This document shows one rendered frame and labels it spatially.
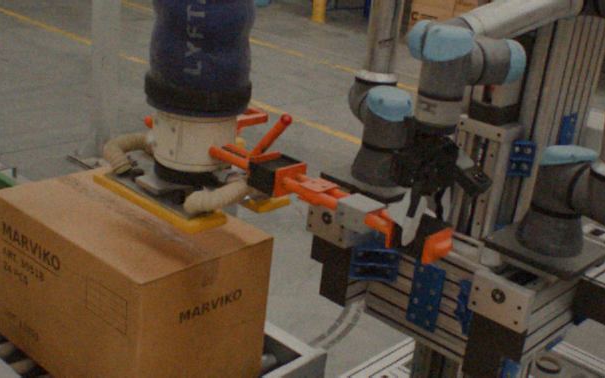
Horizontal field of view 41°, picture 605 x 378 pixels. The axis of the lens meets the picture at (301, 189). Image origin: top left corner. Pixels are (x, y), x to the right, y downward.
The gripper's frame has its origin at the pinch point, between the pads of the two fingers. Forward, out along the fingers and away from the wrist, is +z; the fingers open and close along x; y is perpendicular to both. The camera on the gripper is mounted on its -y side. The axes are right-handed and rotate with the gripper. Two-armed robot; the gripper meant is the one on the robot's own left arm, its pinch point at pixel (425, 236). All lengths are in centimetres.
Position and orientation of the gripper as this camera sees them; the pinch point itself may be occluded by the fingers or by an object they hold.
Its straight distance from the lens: 141.0
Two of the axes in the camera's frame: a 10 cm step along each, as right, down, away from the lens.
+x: -6.9, 1.9, -7.0
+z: -1.1, 9.3, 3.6
